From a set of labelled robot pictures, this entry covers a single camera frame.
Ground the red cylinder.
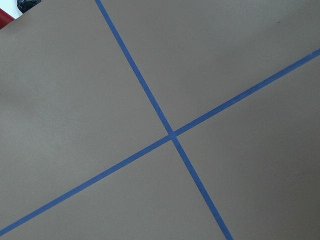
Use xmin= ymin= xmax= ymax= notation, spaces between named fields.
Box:
xmin=0 ymin=9 xmax=15 ymax=29

